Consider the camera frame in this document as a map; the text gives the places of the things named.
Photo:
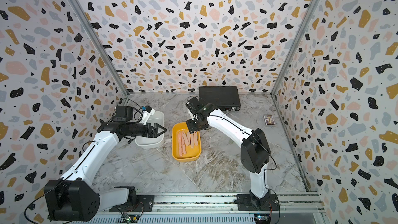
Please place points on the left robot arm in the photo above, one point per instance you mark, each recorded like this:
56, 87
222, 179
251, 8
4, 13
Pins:
71, 197

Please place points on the playing card box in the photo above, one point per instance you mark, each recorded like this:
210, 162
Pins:
269, 120

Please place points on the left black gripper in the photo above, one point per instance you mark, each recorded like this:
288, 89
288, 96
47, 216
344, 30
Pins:
153, 129

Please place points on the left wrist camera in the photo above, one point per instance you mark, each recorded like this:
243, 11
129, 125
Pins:
147, 112

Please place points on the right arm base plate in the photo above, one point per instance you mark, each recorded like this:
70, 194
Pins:
249, 202

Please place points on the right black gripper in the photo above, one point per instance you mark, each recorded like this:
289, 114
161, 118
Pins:
190, 127

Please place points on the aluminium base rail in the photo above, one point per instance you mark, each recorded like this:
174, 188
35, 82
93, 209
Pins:
219, 208

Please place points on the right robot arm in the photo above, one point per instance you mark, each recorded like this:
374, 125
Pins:
255, 153

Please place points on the black ribbed briefcase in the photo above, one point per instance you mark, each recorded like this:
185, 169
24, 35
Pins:
226, 98

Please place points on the yellow plastic bin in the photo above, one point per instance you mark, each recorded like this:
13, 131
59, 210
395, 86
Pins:
186, 147

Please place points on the pink folding knife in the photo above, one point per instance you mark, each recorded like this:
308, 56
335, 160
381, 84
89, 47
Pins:
186, 138
191, 140
195, 136

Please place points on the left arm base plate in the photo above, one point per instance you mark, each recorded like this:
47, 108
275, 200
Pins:
143, 203

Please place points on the long pink sheathed knife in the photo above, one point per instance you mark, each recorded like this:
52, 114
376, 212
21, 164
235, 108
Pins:
179, 139

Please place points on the white plastic bin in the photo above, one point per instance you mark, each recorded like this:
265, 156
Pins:
147, 143

